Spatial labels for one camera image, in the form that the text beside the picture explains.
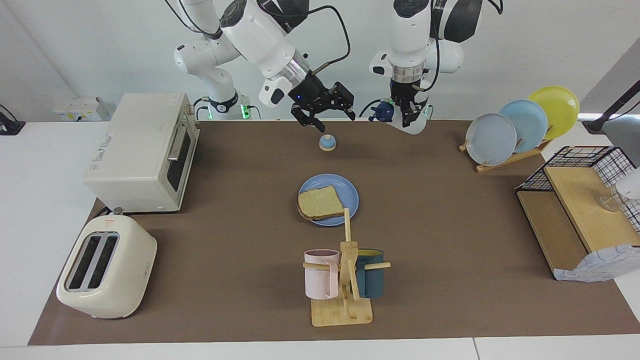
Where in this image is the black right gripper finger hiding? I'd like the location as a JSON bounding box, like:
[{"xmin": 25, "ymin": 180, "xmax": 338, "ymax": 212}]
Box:
[
  {"xmin": 331, "ymin": 81, "xmax": 357, "ymax": 122},
  {"xmin": 291, "ymin": 107, "xmax": 327, "ymax": 134}
]

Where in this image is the white bottle with navy cap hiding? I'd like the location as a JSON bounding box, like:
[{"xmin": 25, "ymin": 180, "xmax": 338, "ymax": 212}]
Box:
[{"xmin": 369, "ymin": 99, "xmax": 427, "ymax": 136}]

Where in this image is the bread slice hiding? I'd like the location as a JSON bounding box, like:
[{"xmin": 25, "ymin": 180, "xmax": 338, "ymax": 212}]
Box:
[{"xmin": 297, "ymin": 185, "xmax": 345, "ymax": 221}]

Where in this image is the grey round plate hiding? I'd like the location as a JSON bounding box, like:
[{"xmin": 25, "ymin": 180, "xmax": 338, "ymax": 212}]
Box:
[{"xmin": 465, "ymin": 113, "xmax": 517, "ymax": 167}]

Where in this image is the wooden plate rack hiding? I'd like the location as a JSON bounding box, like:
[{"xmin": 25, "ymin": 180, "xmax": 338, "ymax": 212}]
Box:
[{"xmin": 459, "ymin": 137, "xmax": 553, "ymax": 173}]

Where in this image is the light blue round plate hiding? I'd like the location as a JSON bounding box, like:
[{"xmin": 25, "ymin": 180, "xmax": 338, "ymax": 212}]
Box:
[{"xmin": 499, "ymin": 99, "xmax": 549, "ymax": 153}]

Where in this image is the yellow round plate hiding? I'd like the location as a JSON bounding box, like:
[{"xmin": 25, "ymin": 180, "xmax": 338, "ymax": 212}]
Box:
[{"xmin": 528, "ymin": 86, "xmax": 581, "ymax": 141}]

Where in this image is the brown table mat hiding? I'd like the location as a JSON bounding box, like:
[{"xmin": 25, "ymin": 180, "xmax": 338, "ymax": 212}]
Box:
[{"xmin": 27, "ymin": 119, "xmax": 640, "ymax": 347}]

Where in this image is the pink mug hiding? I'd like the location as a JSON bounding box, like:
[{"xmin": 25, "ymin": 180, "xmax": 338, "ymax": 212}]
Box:
[{"xmin": 304, "ymin": 249, "xmax": 341, "ymax": 301}]

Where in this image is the teal mug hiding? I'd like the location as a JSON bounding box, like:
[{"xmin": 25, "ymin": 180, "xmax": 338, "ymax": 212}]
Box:
[{"xmin": 355, "ymin": 249, "xmax": 385, "ymax": 300}]

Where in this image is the black stand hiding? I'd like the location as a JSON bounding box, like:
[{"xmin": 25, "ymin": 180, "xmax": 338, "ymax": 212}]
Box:
[{"xmin": 582, "ymin": 80, "xmax": 640, "ymax": 135}]

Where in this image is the white toaster oven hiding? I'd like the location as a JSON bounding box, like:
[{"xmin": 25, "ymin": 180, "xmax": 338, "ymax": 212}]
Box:
[{"xmin": 82, "ymin": 93, "xmax": 201, "ymax": 213}]

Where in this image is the wooden mug tree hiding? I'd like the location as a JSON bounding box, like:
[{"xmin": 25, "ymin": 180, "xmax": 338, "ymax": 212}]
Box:
[{"xmin": 303, "ymin": 208, "xmax": 392, "ymax": 328}]

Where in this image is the clear glass cup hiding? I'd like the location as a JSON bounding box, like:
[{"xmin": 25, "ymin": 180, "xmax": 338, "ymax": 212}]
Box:
[{"xmin": 596, "ymin": 191, "xmax": 625, "ymax": 213}]

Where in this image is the white rounded object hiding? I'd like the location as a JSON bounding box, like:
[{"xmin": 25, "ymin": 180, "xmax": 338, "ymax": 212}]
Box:
[{"xmin": 615, "ymin": 167, "xmax": 640, "ymax": 201}]

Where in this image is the white patterned cloth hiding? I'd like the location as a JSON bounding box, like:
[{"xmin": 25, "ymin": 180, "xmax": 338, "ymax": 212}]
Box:
[{"xmin": 553, "ymin": 244, "xmax": 640, "ymax": 283}]

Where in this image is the white power box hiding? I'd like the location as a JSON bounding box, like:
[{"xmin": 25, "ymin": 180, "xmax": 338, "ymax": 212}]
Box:
[{"xmin": 52, "ymin": 96, "xmax": 112, "ymax": 122}]

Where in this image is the cream two-slot toaster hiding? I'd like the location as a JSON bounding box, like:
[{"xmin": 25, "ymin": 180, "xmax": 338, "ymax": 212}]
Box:
[{"xmin": 56, "ymin": 207, "xmax": 158, "ymax": 320}]

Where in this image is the black clamp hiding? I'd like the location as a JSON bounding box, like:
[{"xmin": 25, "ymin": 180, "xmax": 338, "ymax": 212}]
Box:
[{"xmin": 0, "ymin": 104, "xmax": 27, "ymax": 136}]

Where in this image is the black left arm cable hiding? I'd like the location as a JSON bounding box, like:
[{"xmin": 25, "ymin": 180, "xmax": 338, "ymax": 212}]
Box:
[{"xmin": 422, "ymin": 0, "xmax": 442, "ymax": 93}]

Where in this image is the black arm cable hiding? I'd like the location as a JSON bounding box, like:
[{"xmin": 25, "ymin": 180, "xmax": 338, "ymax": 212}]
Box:
[
  {"xmin": 300, "ymin": 5, "xmax": 352, "ymax": 76},
  {"xmin": 422, "ymin": 0, "xmax": 442, "ymax": 93}
]

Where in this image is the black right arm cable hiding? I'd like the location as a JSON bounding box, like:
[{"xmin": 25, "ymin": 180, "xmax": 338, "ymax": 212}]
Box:
[{"xmin": 300, "ymin": 5, "xmax": 352, "ymax": 76}]

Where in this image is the wooden shelf with wire basket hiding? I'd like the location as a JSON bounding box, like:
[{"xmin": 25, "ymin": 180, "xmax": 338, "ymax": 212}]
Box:
[{"xmin": 515, "ymin": 146, "xmax": 640, "ymax": 282}]

